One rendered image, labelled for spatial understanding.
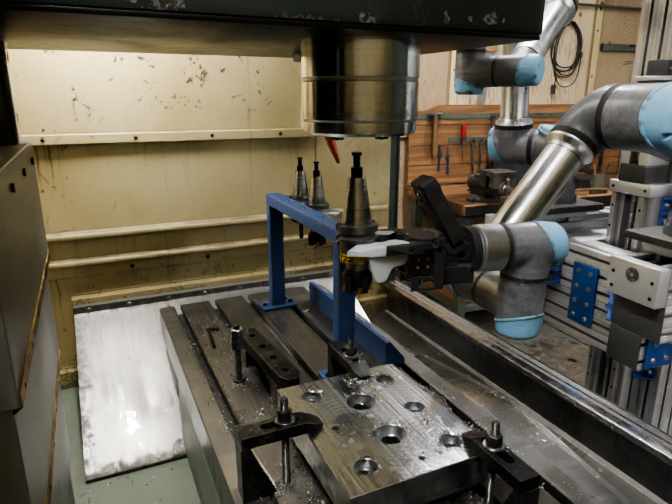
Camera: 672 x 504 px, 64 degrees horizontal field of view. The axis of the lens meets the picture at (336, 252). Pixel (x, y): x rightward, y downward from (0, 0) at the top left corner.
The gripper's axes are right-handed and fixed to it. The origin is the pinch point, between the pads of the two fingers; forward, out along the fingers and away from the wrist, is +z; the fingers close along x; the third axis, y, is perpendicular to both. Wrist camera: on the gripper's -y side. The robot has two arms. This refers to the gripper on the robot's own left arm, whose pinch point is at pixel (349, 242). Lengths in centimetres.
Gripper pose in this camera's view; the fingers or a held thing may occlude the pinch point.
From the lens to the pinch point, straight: 79.4
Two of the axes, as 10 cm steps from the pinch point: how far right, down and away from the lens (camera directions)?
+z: -9.7, 0.6, -2.3
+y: -0.1, 9.6, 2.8
